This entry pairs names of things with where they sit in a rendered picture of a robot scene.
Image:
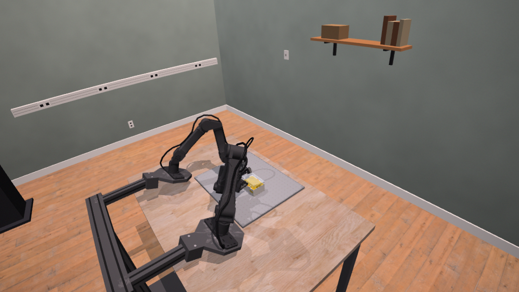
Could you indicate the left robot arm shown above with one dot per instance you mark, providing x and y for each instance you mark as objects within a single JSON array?
[{"x": 181, "y": 151}]

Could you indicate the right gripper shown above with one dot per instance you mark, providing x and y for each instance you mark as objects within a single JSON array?
[{"x": 239, "y": 184}]

